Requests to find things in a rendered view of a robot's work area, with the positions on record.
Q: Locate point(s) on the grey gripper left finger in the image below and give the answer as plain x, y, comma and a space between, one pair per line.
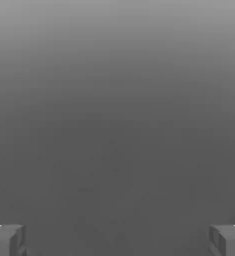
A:
3, 242

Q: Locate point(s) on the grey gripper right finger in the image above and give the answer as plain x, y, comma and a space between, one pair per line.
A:
229, 243

